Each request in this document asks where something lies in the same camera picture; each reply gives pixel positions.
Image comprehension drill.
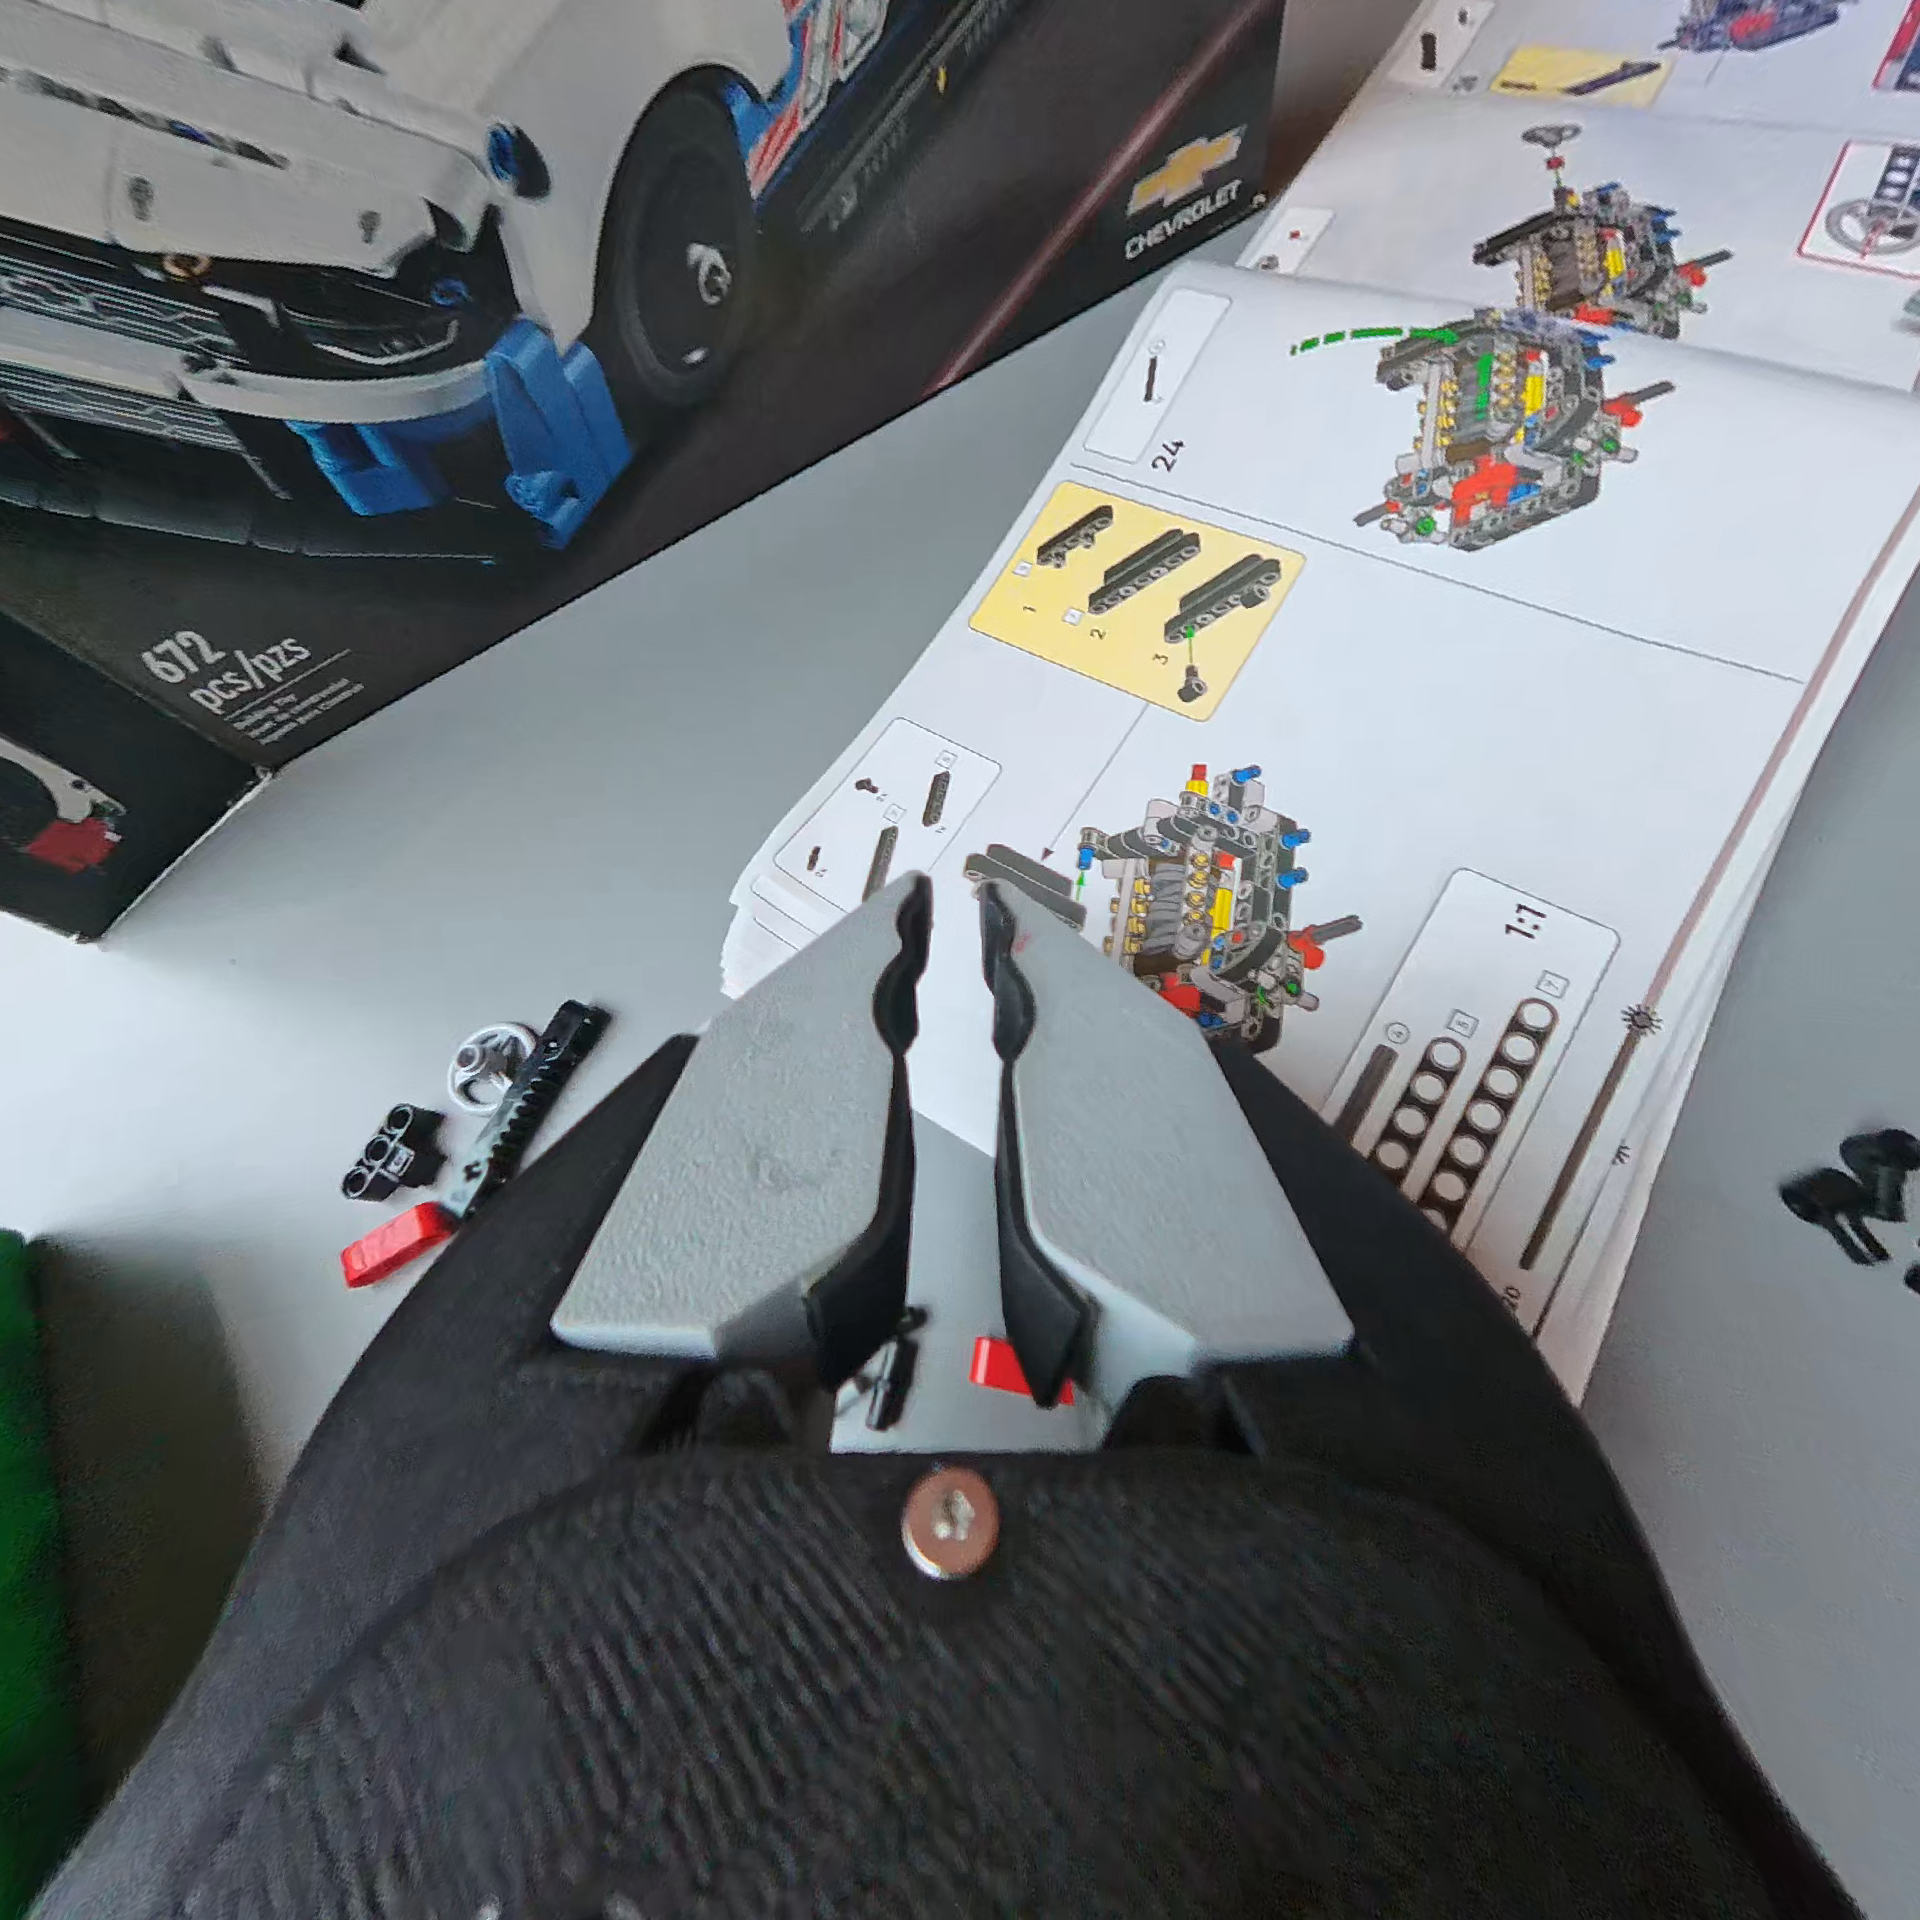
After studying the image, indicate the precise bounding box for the lego instruction booklet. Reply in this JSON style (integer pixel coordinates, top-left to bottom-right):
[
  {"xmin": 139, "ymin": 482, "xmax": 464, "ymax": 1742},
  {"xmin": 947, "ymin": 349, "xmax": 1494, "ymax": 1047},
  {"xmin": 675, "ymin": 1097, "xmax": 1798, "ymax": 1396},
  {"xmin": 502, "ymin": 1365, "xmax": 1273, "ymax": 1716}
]
[{"xmin": 719, "ymin": 0, "xmax": 1920, "ymax": 1402}]

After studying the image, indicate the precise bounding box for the grey lego steering wheel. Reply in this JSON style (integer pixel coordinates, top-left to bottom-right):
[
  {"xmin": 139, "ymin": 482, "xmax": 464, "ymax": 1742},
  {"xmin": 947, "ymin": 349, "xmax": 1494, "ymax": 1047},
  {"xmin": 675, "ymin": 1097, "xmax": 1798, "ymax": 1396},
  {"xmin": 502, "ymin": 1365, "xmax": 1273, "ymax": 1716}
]
[{"xmin": 449, "ymin": 1020, "xmax": 540, "ymax": 1109}]

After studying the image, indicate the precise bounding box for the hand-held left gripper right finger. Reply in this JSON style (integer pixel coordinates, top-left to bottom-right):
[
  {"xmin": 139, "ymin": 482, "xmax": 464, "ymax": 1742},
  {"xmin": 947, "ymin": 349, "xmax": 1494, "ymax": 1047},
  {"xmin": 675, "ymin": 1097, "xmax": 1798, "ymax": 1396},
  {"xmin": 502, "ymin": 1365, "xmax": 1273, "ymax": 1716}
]
[{"xmin": 975, "ymin": 885, "xmax": 1355, "ymax": 1408}]

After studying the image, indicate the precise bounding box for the black lego car box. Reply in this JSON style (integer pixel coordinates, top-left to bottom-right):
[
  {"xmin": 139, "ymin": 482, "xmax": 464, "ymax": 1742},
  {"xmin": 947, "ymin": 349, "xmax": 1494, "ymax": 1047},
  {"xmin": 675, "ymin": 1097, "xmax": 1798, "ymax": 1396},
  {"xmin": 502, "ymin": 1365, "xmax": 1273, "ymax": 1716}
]
[{"xmin": 0, "ymin": 0, "xmax": 1288, "ymax": 944}]

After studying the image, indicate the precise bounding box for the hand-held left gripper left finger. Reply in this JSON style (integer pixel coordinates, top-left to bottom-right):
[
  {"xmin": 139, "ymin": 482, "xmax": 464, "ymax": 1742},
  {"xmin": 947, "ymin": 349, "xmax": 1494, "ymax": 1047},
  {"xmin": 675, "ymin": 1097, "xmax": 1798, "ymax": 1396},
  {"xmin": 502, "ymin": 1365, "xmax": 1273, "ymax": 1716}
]
[{"xmin": 550, "ymin": 872, "xmax": 936, "ymax": 1394}]

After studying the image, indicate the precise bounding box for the green plastic bin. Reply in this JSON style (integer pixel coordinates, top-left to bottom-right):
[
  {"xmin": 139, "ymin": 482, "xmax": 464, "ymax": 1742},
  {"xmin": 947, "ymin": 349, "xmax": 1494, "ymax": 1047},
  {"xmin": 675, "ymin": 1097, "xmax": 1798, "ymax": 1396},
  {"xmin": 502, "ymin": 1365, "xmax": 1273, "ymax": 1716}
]
[{"xmin": 0, "ymin": 1229, "xmax": 85, "ymax": 1870}]

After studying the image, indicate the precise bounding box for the black lego connector block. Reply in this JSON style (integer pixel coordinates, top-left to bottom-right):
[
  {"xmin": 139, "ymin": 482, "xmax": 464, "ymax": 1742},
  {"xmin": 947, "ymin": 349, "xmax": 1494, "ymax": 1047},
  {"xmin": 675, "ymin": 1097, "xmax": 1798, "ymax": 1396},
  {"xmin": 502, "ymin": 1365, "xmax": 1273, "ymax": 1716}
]
[{"xmin": 339, "ymin": 1101, "xmax": 448, "ymax": 1201}]

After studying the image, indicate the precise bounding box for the black lego gear rack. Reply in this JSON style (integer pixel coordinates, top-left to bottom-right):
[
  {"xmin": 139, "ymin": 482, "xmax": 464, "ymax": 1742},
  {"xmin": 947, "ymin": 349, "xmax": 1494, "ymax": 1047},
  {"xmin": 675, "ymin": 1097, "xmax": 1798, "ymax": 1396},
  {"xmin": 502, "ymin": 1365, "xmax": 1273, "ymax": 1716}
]
[{"xmin": 446, "ymin": 1001, "xmax": 612, "ymax": 1224}]

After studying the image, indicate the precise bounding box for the red curved lego piece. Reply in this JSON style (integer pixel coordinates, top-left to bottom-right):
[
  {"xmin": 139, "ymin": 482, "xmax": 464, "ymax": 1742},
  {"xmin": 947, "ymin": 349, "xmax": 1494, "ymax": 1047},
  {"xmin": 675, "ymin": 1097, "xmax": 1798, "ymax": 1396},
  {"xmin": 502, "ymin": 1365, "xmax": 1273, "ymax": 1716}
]
[{"xmin": 340, "ymin": 1205, "xmax": 460, "ymax": 1289}]

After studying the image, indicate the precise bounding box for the red flat lego piece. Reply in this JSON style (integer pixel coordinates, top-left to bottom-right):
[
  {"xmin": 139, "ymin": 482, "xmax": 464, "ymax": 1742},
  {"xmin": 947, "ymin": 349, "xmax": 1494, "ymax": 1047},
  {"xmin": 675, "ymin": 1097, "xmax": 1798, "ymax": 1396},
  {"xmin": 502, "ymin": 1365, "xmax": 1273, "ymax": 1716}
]
[{"xmin": 967, "ymin": 1334, "xmax": 1075, "ymax": 1408}]

